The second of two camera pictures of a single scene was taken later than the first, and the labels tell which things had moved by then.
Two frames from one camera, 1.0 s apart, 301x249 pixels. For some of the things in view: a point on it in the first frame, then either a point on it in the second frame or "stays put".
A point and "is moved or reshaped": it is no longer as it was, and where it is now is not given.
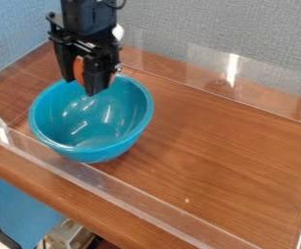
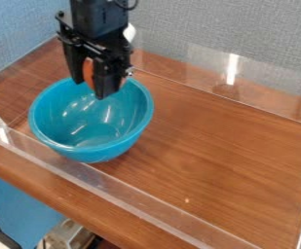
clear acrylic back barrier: (265, 73) stays put
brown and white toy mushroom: (81, 61) is moved or reshaped
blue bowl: (91, 128) stays put
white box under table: (67, 235) stays put
